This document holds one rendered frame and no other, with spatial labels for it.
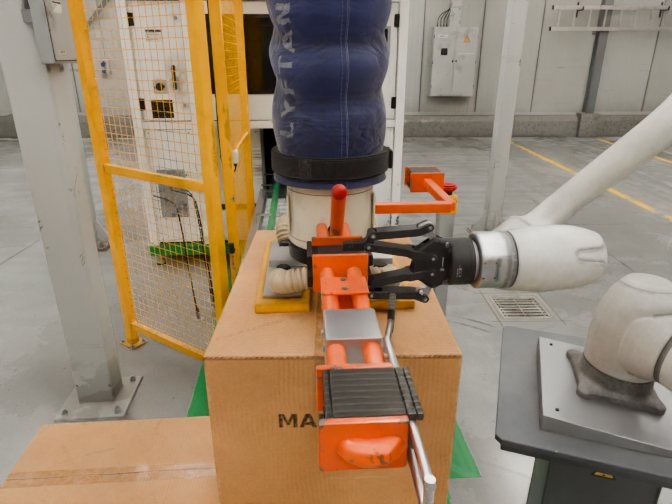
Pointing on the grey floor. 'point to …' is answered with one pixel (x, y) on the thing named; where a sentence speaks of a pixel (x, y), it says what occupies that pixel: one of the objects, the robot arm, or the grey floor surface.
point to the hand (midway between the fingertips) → (340, 264)
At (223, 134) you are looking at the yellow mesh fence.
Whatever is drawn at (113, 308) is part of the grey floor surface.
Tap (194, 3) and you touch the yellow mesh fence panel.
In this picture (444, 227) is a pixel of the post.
